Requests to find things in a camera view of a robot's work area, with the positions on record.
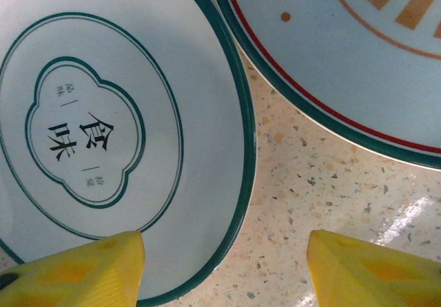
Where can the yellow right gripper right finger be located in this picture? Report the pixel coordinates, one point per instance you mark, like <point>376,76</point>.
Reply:
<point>372,279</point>

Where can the white plate orange sunburst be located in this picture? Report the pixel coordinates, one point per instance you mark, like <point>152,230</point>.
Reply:
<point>344,80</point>

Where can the white plate green clover outline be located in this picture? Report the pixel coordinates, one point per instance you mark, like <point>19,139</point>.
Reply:
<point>155,62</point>

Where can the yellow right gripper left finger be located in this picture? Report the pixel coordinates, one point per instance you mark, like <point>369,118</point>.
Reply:
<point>69,279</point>

